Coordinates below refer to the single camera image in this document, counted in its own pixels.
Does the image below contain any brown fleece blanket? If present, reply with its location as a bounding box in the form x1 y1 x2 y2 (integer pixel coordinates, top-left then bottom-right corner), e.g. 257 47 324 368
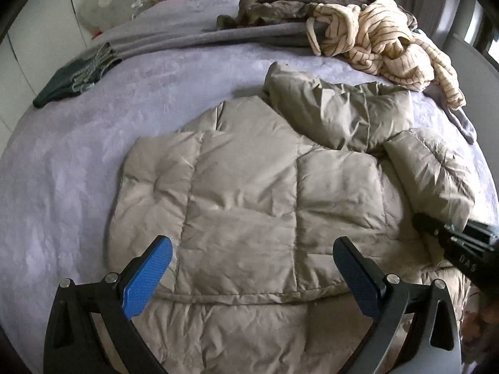
216 0 419 32

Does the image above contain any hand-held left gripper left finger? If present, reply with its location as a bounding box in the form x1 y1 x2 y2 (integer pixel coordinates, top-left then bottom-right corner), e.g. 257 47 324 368
44 236 173 374

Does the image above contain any white electric fan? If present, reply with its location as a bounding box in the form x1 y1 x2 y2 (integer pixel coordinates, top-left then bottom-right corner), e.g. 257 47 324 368
80 0 135 34

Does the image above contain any beige puffer jacket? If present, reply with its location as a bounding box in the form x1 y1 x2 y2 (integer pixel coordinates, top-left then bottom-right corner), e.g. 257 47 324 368
106 62 478 374

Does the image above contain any grey folded blanket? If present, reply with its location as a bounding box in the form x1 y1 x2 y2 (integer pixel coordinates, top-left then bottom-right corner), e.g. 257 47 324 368
94 21 324 58

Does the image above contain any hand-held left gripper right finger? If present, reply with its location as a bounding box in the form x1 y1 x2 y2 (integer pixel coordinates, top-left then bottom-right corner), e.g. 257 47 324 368
332 236 463 374

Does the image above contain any lavender bed blanket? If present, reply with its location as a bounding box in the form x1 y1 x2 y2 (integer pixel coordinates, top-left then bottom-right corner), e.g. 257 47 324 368
0 0 478 333

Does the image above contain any dark green folded garment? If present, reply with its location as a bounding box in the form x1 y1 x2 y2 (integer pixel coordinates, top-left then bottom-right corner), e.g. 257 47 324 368
33 43 123 109

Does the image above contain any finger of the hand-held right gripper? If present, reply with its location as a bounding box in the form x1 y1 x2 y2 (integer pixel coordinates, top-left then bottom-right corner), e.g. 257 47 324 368
412 213 456 244

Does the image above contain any cream striped robe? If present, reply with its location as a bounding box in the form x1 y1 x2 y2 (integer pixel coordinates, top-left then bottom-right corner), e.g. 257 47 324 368
306 0 467 110

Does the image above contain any window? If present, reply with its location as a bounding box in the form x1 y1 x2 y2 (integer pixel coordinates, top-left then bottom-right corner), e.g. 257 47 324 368
448 0 499 67

